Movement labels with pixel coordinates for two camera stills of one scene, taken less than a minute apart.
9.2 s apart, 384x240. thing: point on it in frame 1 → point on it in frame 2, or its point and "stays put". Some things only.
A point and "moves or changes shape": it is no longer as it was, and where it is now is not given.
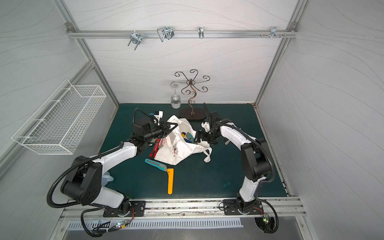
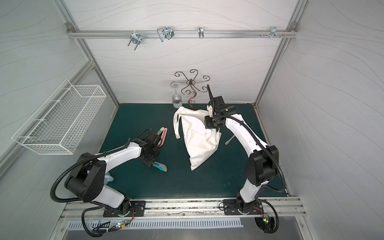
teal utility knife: [158, 165] stays put
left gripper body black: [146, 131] → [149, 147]
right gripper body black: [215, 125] → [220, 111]
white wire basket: [59, 125] stays put
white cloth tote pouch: [176, 149] moves or changes shape
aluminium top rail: [181, 33] stays put
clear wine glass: [175, 100] stays put
